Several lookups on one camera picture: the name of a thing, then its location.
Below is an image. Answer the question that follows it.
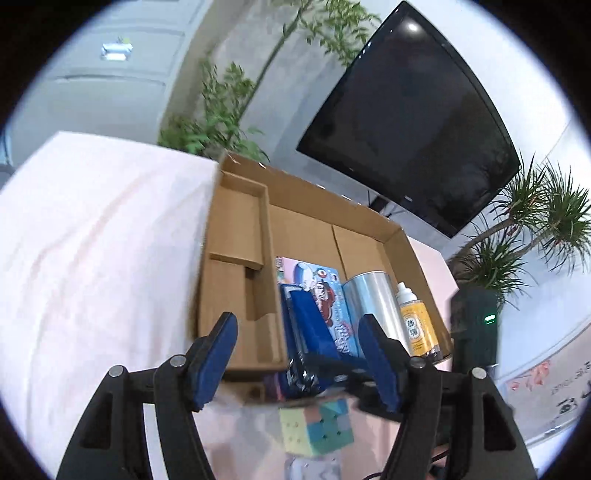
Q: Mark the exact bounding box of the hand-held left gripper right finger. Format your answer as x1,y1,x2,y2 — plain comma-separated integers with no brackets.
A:
358,313,539,480

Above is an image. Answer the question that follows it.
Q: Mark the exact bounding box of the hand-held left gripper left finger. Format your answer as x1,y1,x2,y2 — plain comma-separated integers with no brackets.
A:
55,311,241,480

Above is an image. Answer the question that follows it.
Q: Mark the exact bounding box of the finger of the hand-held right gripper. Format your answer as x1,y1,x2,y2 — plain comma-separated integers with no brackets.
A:
278,282,309,400
292,288,370,398

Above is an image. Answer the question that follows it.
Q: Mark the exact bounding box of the colourful printed toy box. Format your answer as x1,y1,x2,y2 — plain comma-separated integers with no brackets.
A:
276,256,370,365

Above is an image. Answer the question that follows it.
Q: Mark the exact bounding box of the yellow label spray bottle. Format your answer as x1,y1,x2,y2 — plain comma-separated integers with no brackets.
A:
394,281,444,361

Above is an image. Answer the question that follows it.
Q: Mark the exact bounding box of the silver metal can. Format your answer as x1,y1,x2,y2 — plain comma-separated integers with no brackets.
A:
342,272,407,356

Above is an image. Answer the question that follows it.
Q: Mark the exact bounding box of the pastel puzzle cube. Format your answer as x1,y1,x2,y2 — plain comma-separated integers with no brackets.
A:
278,399,355,457

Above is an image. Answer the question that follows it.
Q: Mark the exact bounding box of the brown cardboard box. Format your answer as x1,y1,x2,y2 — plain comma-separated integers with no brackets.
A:
187,150,455,384

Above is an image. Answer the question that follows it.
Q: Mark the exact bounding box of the white floral printed board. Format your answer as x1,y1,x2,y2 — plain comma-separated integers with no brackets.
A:
496,295,591,448

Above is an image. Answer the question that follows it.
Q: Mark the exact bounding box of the spiky palm plant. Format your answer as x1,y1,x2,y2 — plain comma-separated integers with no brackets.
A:
445,152,591,308

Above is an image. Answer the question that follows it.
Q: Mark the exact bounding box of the black flat television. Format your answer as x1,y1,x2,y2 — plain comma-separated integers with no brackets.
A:
295,0,522,239

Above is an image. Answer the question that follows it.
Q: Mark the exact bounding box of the leafy green tree plant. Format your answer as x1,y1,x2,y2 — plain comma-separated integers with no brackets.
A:
157,0,382,162

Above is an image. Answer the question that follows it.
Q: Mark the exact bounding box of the grey glass door cabinet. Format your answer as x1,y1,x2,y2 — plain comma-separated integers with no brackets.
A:
4,0,208,153

